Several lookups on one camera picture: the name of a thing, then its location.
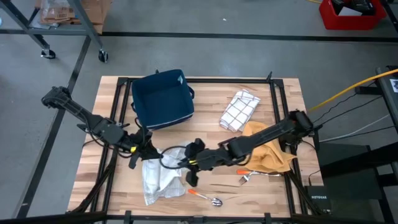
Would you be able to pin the red plastic bin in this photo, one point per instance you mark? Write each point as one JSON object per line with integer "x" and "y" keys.
{"x": 329, "y": 22}

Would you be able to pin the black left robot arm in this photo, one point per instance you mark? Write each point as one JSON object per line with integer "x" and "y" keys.
{"x": 105, "y": 130}

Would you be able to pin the grey metal cart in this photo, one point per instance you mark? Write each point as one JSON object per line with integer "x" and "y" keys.
{"x": 62, "y": 31}

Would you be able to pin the white grey-striped kitchen towel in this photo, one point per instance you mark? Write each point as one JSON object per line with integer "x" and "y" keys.
{"x": 161, "y": 183}

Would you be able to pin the mustard yellow towel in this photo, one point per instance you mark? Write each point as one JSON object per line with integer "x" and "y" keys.
{"x": 267, "y": 158}

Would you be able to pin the plastic-wrapped cardboard stack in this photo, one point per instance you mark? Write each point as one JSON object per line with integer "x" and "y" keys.
{"x": 56, "y": 14}

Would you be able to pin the white red-checked kitchen towel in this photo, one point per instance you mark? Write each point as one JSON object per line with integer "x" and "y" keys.
{"x": 239, "y": 110}

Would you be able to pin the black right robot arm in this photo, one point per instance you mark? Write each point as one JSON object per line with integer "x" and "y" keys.
{"x": 270, "y": 134}

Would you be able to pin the navy blue fabric basket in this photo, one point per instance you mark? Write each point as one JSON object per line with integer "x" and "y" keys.
{"x": 161, "y": 99}

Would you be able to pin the black electronic device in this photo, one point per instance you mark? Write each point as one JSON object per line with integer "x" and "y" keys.
{"x": 362, "y": 5}

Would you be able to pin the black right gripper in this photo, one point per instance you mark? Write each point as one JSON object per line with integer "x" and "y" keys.
{"x": 214, "y": 158}

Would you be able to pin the brown cardboard box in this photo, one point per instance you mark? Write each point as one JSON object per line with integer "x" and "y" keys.
{"x": 99, "y": 12}

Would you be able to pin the black Netgear network switch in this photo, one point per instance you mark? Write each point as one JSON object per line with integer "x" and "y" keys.
{"x": 318, "y": 199}

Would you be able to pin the black aluminium frame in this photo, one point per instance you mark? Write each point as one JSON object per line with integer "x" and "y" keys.
{"x": 217, "y": 80}

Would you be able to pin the black equipment stand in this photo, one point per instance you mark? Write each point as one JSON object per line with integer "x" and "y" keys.
{"x": 342, "y": 155}

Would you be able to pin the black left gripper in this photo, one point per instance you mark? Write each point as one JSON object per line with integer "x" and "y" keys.
{"x": 135, "y": 144}

